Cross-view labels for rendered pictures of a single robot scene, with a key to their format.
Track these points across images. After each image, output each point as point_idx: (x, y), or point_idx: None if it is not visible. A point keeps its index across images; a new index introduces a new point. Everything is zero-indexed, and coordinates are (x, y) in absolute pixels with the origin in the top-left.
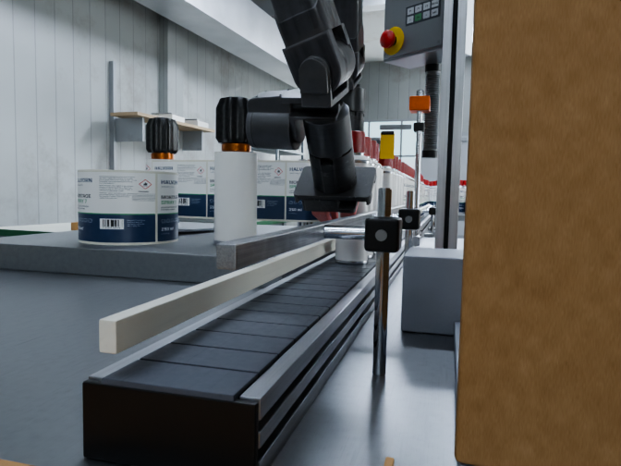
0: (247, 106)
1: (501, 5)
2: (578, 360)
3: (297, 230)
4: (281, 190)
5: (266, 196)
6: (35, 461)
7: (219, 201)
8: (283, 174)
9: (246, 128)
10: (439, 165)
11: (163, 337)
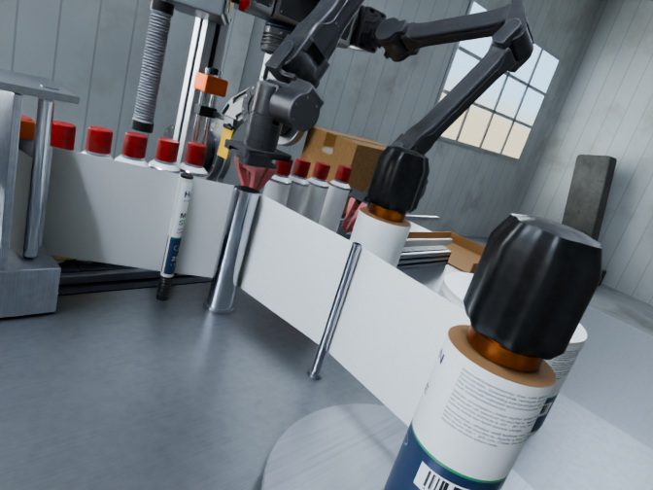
0: (427, 183)
1: None
2: None
3: (417, 215)
4: (269, 252)
5: (284, 274)
6: (454, 267)
7: None
8: (274, 227)
9: (424, 193)
10: None
11: (430, 283)
